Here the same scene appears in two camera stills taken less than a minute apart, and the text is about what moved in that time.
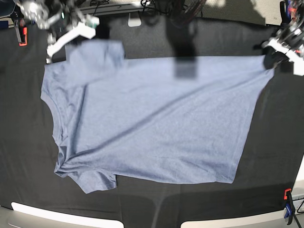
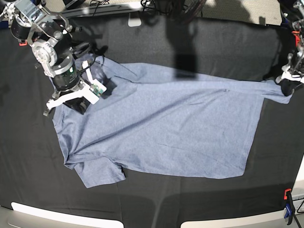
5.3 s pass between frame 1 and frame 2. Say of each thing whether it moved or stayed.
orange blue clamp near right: stayed
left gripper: moved
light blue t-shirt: moved
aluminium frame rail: stayed
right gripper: moved
